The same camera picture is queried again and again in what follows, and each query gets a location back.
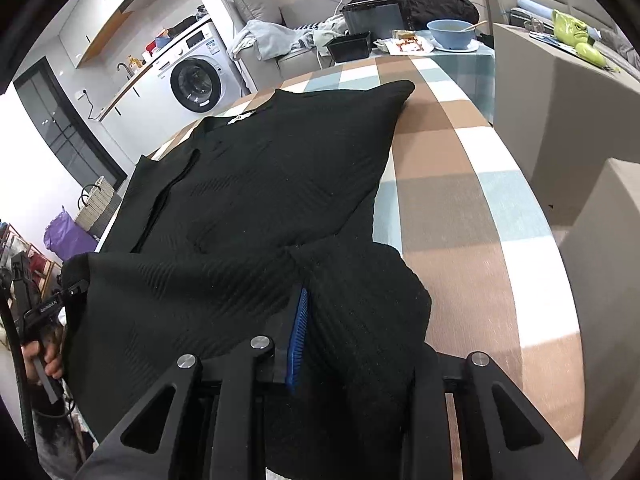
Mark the checkered tablecloth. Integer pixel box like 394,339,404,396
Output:
92,52,586,480

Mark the black knit sweater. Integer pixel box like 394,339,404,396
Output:
60,80,433,480

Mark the wicker basket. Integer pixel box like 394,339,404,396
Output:
75,176,124,234

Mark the light grey cloth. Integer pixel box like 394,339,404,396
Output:
229,19,323,62

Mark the white wall cabinet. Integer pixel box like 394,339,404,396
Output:
57,0,147,69

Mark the blue bowl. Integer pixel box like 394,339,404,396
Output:
426,18,477,51

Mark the person's left hand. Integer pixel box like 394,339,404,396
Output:
24,329,66,387

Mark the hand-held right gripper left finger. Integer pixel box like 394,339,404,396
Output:
75,284,309,480

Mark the person's left forearm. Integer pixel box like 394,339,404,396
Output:
32,400,101,480

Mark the black cable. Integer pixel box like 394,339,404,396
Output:
0,270,37,443

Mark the teal checked table cover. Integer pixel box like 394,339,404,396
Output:
375,30,497,127

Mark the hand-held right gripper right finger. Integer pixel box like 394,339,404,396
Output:
400,344,592,480

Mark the kitchen counter with cabinets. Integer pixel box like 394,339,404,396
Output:
96,59,173,123

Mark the plate with food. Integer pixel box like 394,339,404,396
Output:
382,30,436,56

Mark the white washing machine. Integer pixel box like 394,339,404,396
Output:
150,15,247,114

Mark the black puffy jacket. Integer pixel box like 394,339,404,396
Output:
347,0,482,37

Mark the large beige cardboard box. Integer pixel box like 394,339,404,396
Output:
492,22,640,212

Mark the dark glass door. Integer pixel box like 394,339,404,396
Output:
14,57,129,192

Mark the green toy figure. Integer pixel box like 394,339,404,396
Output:
552,9,609,69

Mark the grey sofa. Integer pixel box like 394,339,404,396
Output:
231,0,496,97

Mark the wooden shelf rack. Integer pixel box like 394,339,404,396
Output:
0,220,64,307

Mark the purple bag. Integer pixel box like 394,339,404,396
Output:
43,207,99,264

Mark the small black container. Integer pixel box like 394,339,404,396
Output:
325,31,374,59

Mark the black plastic tray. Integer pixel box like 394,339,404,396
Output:
340,0,407,37

